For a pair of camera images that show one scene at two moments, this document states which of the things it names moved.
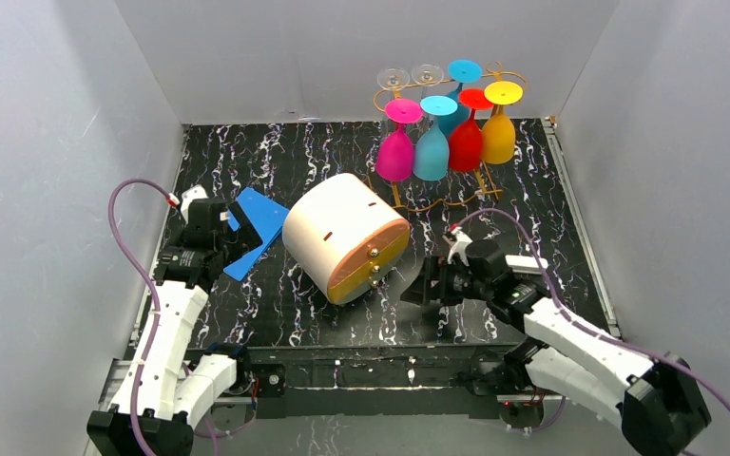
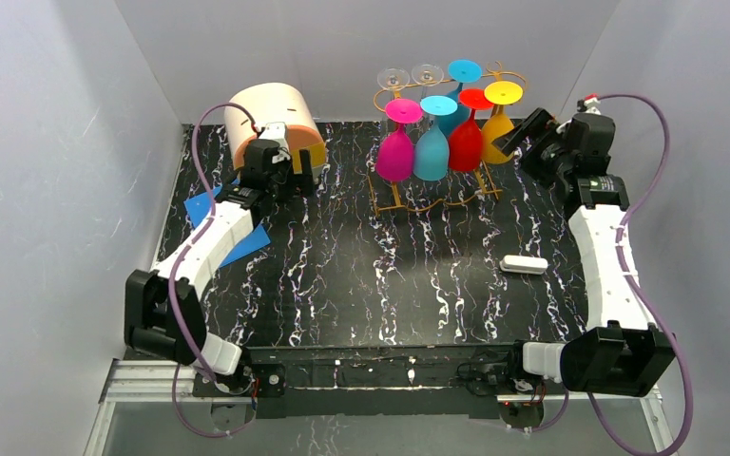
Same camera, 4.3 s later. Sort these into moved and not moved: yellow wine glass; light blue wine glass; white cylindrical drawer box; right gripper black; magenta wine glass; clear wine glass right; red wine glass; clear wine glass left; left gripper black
Moved: left gripper black; right gripper black; white cylindrical drawer box
Not moved: clear wine glass left; magenta wine glass; yellow wine glass; red wine glass; light blue wine glass; clear wine glass right
